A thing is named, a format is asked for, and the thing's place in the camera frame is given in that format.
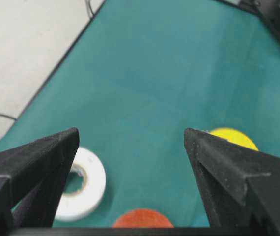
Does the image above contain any yellow tape roll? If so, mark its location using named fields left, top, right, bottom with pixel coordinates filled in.
left=210, top=127, right=258, bottom=151

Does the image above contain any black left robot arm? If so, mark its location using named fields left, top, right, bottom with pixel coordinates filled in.
left=223, top=0, right=280, bottom=42

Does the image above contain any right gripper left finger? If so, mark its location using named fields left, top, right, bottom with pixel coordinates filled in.
left=0, top=128, right=80, bottom=235

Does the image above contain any green table cloth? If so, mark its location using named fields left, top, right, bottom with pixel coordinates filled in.
left=0, top=0, right=280, bottom=227

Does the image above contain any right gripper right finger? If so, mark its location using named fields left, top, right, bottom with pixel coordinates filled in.
left=184, top=128, right=280, bottom=236

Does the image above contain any red tape roll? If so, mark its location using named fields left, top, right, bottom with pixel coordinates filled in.
left=112, top=208, right=174, bottom=228

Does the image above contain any white tape roll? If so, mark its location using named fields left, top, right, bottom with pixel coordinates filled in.
left=55, top=147, right=106, bottom=222

